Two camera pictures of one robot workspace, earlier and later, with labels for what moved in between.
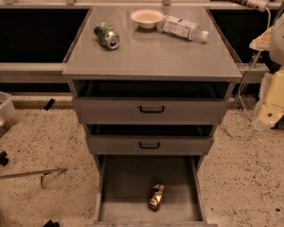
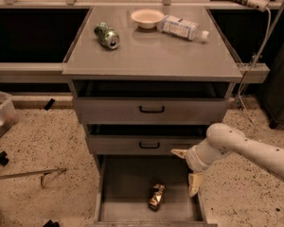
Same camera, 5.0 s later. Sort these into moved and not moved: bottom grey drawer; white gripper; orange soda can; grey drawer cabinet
Moved: white gripper
Not moved: bottom grey drawer; orange soda can; grey drawer cabinet
